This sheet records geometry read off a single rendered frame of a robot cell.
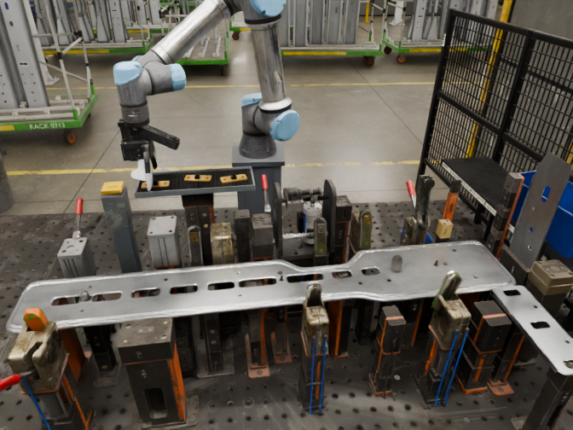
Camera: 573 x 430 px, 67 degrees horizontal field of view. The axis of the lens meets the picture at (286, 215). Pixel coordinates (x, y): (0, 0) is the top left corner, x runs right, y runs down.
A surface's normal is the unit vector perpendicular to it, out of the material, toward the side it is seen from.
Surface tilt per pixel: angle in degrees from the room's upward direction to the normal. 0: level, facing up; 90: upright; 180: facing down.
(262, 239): 90
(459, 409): 0
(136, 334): 0
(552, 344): 0
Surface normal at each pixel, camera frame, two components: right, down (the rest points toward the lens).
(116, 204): 0.15, 0.53
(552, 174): -0.99, 0.07
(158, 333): 0.01, -0.85
